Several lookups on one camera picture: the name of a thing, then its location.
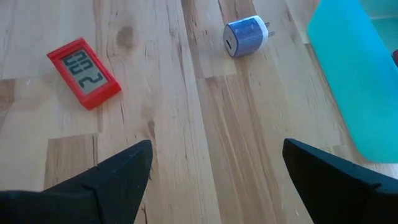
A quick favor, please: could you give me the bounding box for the teal translucent plastic bin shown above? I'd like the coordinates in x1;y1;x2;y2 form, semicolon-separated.
307;0;398;164

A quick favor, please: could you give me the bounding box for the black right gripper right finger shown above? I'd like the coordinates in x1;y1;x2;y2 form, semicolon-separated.
282;138;398;224

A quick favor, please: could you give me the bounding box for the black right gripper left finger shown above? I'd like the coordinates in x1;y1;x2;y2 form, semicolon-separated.
0;139;154;224

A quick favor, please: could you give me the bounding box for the purple white USB charger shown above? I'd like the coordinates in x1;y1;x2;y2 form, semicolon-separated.
222;14;276;58

